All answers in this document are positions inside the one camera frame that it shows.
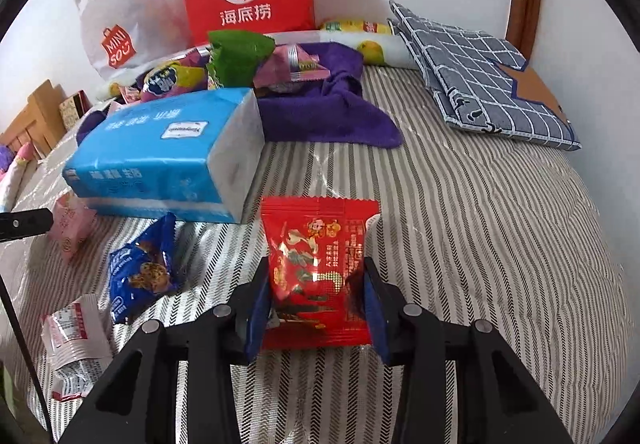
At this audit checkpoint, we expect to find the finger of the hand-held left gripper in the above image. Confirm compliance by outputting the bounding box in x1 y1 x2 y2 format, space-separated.
0 209 54 241

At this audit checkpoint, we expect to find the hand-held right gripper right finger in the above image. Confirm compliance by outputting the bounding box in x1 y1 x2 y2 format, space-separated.
363 256 573 444

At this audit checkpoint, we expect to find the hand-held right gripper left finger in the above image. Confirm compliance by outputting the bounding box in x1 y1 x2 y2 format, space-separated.
57 256 272 444

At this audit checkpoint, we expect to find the red snack packet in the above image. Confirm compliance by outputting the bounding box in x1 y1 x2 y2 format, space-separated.
260 196 381 350

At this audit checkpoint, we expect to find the green snack packet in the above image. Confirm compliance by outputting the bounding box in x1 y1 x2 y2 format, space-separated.
206 30 276 89

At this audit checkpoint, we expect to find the pink floral pillow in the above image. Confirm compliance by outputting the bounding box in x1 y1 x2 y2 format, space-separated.
0 144 39 212

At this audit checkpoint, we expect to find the pink and white snack packet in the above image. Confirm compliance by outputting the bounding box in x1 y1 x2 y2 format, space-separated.
48 193 97 261

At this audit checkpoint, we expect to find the light wooden furniture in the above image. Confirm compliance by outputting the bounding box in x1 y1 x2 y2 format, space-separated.
0 80 69 159

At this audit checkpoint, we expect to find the patterned box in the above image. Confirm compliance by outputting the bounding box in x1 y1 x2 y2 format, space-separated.
59 91 92 129

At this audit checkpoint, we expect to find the blue snack packet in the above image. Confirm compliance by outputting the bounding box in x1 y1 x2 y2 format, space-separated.
107 212 179 325

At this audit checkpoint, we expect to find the white packet with red print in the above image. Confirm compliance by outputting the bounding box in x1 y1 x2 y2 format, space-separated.
41 294 115 401

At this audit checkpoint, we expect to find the blue tissue pack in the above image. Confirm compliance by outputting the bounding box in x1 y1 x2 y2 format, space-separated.
62 88 266 225

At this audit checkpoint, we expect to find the purple and pink snack packet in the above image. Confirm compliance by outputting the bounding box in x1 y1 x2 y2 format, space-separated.
139 48 213 103

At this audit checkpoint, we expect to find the purple towel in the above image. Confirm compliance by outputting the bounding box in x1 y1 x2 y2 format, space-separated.
75 42 405 149

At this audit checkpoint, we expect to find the white plastic bag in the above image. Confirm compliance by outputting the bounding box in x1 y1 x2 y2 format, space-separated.
74 0 194 82

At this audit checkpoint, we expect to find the grey checked cloth bag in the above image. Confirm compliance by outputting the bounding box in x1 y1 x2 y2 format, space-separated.
387 0 583 153

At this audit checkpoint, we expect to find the fruit print pillow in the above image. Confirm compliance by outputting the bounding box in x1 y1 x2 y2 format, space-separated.
97 26 416 100

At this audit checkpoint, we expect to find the yellow packet with red label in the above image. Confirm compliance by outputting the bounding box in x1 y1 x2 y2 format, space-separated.
320 18 394 36

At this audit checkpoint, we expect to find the thin black cable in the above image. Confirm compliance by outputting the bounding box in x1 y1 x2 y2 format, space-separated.
0 268 52 444

